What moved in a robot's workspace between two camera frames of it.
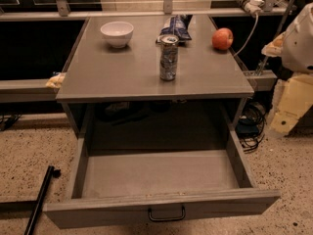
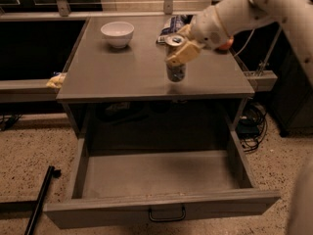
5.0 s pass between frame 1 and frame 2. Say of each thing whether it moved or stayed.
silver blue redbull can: moved
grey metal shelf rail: stayed
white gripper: moved
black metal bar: stayed
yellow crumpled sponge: stayed
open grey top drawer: stayed
